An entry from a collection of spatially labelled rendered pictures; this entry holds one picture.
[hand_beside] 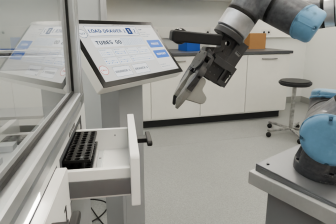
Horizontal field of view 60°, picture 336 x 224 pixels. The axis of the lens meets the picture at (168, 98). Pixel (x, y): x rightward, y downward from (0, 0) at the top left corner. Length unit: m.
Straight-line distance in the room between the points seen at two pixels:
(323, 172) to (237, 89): 2.99
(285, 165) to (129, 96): 0.72
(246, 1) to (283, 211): 0.58
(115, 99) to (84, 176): 0.71
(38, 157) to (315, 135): 0.53
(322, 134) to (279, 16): 0.26
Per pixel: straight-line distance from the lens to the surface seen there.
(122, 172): 0.60
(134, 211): 1.56
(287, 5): 0.68
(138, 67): 1.23
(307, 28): 0.68
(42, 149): 0.47
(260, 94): 3.97
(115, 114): 1.30
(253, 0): 0.69
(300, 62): 5.17
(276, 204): 0.94
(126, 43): 1.29
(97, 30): 1.23
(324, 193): 0.83
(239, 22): 0.68
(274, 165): 0.91
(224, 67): 0.67
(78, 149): 0.69
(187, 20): 4.18
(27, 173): 0.40
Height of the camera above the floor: 1.16
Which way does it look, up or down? 13 degrees down
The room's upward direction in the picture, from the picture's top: straight up
